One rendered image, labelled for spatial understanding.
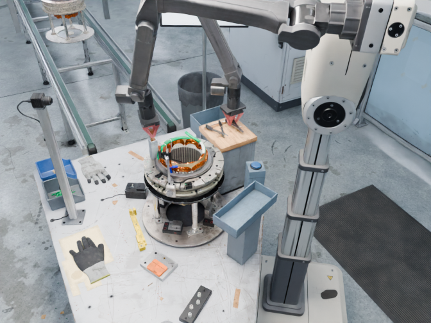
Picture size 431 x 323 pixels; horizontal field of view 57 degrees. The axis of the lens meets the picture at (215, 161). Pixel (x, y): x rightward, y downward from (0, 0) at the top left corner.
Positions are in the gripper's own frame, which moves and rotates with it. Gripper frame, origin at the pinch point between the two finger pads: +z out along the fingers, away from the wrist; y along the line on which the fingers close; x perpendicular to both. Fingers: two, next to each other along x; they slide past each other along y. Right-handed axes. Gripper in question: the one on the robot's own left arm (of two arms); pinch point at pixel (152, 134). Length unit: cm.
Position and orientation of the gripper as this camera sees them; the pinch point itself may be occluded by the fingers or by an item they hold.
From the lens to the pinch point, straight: 156.5
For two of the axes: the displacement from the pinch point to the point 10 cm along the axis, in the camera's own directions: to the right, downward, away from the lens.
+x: 9.4, -2.6, 2.1
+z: 0.6, 7.3, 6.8
